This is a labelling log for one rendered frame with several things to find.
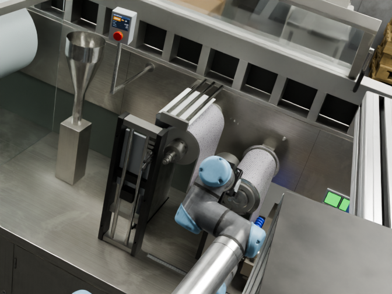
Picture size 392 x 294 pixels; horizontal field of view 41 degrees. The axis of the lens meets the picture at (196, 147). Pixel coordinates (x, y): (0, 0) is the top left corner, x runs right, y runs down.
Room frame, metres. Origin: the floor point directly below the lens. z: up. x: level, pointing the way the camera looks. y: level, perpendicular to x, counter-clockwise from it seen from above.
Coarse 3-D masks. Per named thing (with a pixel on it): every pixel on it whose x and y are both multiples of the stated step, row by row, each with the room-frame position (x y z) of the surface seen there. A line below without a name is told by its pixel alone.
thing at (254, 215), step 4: (264, 192) 1.56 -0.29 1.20; (264, 196) 1.61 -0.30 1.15; (260, 200) 1.51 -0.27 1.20; (260, 204) 1.57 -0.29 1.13; (260, 208) 1.64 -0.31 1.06; (256, 212) 1.54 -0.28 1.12; (252, 216) 1.45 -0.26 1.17; (256, 216) 1.60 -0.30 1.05; (248, 220) 1.42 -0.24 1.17; (252, 220) 1.50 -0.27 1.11
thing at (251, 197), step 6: (240, 186) 1.42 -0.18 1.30; (246, 186) 1.42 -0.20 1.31; (246, 192) 1.42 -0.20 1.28; (252, 192) 1.41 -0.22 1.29; (252, 198) 1.41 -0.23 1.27; (228, 204) 1.43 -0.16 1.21; (252, 204) 1.41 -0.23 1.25; (234, 210) 1.42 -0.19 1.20; (240, 210) 1.41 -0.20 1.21; (246, 210) 1.41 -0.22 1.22
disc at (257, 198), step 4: (244, 180) 1.43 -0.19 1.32; (248, 184) 1.43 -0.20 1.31; (252, 184) 1.42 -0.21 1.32; (252, 188) 1.42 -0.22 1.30; (256, 188) 1.42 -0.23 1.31; (256, 192) 1.42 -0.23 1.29; (256, 196) 1.42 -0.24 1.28; (256, 200) 1.41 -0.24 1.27; (256, 204) 1.41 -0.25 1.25; (252, 208) 1.42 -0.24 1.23; (256, 208) 1.41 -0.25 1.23; (236, 212) 1.43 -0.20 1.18; (240, 212) 1.42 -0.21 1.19; (244, 212) 1.42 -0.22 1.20; (248, 212) 1.42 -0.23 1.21; (252, 212) 1.41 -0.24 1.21
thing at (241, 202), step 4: (240, 192) 1.41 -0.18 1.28; (244, 192) 1.41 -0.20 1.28; (228, 196) 1.42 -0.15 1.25; (240, 196) 1.41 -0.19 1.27; (244, 196) 1.41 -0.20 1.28; (232, 200) 1.41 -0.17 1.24; (236, 200) 1.41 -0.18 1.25; (240, 200) 1.41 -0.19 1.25; (244, 200) 1.40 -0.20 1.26; (248, 200) 1.42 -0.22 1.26; (232, 204) 1.41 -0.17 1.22; (236, 204) 1.41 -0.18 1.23; (240, 204) 1.41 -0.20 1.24; (244, 204) 1.40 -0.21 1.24; (240, 208) 1.41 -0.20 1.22
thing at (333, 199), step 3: (330, 192) 1.66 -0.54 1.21; (327, 195) 1.66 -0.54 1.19; (330, 195) 1.66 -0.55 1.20; (333, 195) 1.66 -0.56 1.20; (336, 195) 1.66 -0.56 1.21; (327, 198) 1.66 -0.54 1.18; (330, 198) 1.66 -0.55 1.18; (333, 198) 1.66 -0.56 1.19; (336, 198) 1.65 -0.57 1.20; (339, 198) 1.65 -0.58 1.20; (324, 201) 1.66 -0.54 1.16; (327, 201) 1.66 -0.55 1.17; (330, 201) 1.66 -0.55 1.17; (333, 201) 1.66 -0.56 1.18; (336, 201) 1.65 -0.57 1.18; (330, 204) 1.66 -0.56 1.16; (333, 204) 1.66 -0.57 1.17; (336, 204) 1.65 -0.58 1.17
